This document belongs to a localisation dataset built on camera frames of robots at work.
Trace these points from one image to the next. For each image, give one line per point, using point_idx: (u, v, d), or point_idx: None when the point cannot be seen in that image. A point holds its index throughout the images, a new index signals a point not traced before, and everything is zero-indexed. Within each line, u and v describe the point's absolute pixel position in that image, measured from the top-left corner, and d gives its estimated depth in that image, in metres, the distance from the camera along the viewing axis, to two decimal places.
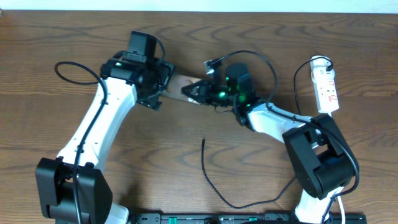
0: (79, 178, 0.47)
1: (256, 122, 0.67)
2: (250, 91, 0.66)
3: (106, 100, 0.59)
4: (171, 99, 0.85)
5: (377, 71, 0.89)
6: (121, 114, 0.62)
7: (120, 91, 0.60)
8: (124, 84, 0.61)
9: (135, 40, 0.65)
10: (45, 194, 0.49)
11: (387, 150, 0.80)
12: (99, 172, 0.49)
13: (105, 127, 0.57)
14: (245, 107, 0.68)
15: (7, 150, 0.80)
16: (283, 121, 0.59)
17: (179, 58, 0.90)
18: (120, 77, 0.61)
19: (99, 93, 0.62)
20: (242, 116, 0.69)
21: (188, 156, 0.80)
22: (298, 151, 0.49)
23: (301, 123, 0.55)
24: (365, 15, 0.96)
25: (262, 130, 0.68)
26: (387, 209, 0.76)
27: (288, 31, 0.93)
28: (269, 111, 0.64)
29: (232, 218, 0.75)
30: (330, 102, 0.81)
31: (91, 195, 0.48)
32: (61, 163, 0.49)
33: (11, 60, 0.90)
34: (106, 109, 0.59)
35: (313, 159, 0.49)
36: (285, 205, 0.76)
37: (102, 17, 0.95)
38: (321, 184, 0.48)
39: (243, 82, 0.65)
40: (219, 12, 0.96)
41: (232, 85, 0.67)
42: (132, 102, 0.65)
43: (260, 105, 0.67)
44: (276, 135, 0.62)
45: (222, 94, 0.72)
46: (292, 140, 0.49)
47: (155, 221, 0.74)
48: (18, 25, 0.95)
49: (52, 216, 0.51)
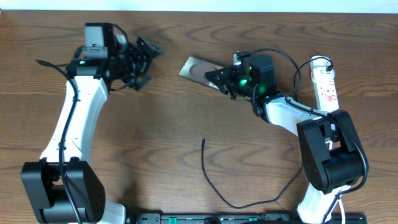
0: (68, 174, 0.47)
1: (272, 114, 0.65)
2: (270, 83, 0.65)
3: (77, 97, 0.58)
4: (172, 99, 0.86)
5: (377, 71, 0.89)
6: (95, 109, 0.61)
7: (89, 86, 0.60)
8: (91, 79, 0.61)
9: (91, 36, 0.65)
10: (36, 200, 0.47)
11: (387, 150, 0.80)
12: (86, 164, 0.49)
13: (82, 122, 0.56)
14: (263, 99, 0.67)
15: (7, 150, 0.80)
16: (300, 114, 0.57)
17: (179, 58, 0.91)
18: (87, 73, 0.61)
19: (68, 91, 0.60)
20: (260, 107, 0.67)
21: (188, 156, 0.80)
22: (310, 142, 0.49)
23: (318, 116, 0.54)
24: (364, 15, 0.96)
25: (277, 122, 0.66)
26: (388, 209, 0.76)
27: (287, 31, 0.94)
28: (287, 104, 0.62)
29: (232, 218, 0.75)
30: (330, 101, 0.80)
31: (83, 188, 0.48)
32: (45, 163, 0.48)
33: (11, 60, 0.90)
34: (79, 106, 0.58)
35: (324, 153, 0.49)
36: (286, 205, 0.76)
37: (103, 17, 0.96)
38: (328, 178, 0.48)
39: (267, 73, 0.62)
40: (218, 12, 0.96)
41: (254, 75, 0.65)
42: (104, 96, 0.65)
43: (280, 98, 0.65)
44: (290, 127, 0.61)
45: (244, 81, 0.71)
46: (306, 130, 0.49)
47: (155, 221, 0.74)
48: (18, 25, 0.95)
49: (48, 220, 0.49)
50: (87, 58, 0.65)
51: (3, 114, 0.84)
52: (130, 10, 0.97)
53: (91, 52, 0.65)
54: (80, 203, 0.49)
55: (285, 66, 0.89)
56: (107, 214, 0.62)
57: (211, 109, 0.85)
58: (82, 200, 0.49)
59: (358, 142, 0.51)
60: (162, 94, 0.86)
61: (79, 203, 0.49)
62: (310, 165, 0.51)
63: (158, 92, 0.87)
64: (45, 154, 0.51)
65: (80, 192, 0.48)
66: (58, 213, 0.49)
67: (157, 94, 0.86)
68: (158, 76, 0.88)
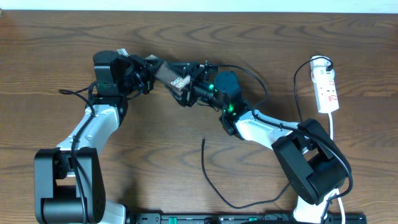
0: (78, 158, 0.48)
1: (244, 131, 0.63)
2: (239, 101, 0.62)
3: (95, 113, 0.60)
4: (172, 100, 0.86)
5: (377, 71, 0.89)
6: (109, 129, 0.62)
7: (105, 107, 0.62)
8: (107, 106, 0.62)
9: (99, 71, 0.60)
10: (40, 191, 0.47)
11: (387, 150, 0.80)
12: (95, 152, 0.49)
13: (96, 128, 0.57)
14: (234, 117, 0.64)
15: (7, 150, 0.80)
16: (271, 129, 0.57)
17: (179, 56, 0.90)
18: (105, 105, 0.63)
19: (87, 111, 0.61)
20: (231, 127, 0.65)
21: (188, 156, 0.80)
22: (288, 160, 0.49)
23: (289, 130, 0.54)
24: (364, 15, 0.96)
25: (248, 137, 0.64)
26: (387, 209, 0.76)
27: (288, 31, 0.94)
28: (255, 119, 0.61)
29: (232, 218, 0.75)
30: (330, 101, 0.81)
31: (91, 174, 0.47)
32: (57, 151, 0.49)
33: (11, 59, 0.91)
34: (94, 120, 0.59)
35: (305, 167, 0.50)
36: (285, 205, 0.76)
37: (103, 17, 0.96)
38: (314, 190, 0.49)
39: (234, 94, 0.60)
40: (218, 12, 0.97)
41: (218, 96, 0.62)
42: (117, 124, 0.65)
43: (247, 113, 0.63)
44: (265, 143, 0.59)
45: (211, 86, 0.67)
46: (283, 150, 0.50)
47: (155, 221, 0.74)
48: (18, 25, 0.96)
49: (46, 218, 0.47)
50: (104, 94, 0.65)
51: (4, 114, 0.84)
52: (130, 10, 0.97)
53: (104, 88, 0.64)
54: (86, 193, 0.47)
55: (285, 66, 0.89)
56: (107, 215, 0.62)
57: (211, 109, 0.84)
58: (87, 190, 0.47)
59: (336, 149, 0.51)
60: (162, 94, 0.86)
61: (86, 193, 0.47)
62: (296, 182, 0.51)
63: (158, 92, 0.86)
64: (62, 145, 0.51)
65: (87, 183, 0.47)
66: (61, 207, 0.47)
67: (156, 94, 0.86)
68: None
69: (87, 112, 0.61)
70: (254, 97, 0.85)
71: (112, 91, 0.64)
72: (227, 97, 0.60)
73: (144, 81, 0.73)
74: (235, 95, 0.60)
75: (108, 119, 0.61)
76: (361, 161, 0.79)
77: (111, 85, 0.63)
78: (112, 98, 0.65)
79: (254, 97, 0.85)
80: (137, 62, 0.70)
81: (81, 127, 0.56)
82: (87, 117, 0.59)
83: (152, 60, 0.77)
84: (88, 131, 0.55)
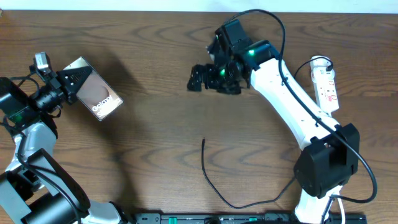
0: (29, 162, 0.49)
1: (262, 83, 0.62)
2: (244, 42, 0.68)
3: (26, 133, 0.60)
4: (172, 100, 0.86)
5: (377, 71, 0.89)
6: (48, 140, 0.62)
7: (33, 127, 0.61)
8: (36, 125, 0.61)
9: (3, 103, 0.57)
10: (16, 215, 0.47)
11: (387, 150, 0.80)
12: (43, 150, 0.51)
13: (32, 142, 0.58)
14: (242, 54, 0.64)
15: (8, 150, 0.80)
16: (306, 116, 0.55)
17: (179, 58, 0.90)
18: (34, 123, 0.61)
19: (17, 140, 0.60)
20: (240, 63, 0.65)
21: (188, 156, 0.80)
22: (316, 167, 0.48)
23: (327, 132, 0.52)
24: (365, 15, 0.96)
25: (265, 88, 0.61)
26: (388, 210, 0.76)
27: (288, 32, 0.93)
28: (284, 83, 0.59)
29: (232, 218, 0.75)
30: (330, 101, 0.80)
31: (50, 165, 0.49)
32: (6, 173, 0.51)
33: (11, 59, 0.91)
34: (28, 138, 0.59)
35: (325, 173, 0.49)
36: (285, 205, 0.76)
37: (102, 17, 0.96)
38: (321, 193, 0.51)
39: (233, 27, 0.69)
40: (219, 12, 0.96)
41: (223, 40, 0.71)
42: (53, 135, 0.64)
43: (263, 48, 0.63)
44: (288, 111, 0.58)
45: (223, 71, 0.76)
46: (316, 157, 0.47)
47: (155, 221, 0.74)
48: (18, 25, 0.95)
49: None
50: (22, 122, 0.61)
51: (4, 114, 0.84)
52: (130, 10, 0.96)
53: (18, 117, 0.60)
54: (66, 188, 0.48)
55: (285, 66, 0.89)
56: (103, 211, 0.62)
57: (211, 109, 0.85)
58: (64, 185, 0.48)
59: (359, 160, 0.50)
60: (162, 94, 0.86)
61: (64, 188, 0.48)
62: (306, 178, 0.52)
63: (158, 92, 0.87)
64: (9, 168, 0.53)
65: (60, 177, 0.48)
66: (54, 213, 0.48)
67: (156, 94, 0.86)
68: (158, 76, 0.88)
69: (18, 139, 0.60)
70: (253, 98, 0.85)
71: (28, 114, 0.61)
72: (226, 32, 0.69)
73: (63, 100, 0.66)
74: (234, 32, 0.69)
75: (40, 134, 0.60)
76: (360, 162, 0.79)
77: (23, 109, 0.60)
78: (33, 120, 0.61)
79: (254, 97, 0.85)
80: (47, 85, 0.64)
81: (18, 149, 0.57)
82: (20, 140, 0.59)
83: (73, 73, 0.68)
84: (29, 146, 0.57)
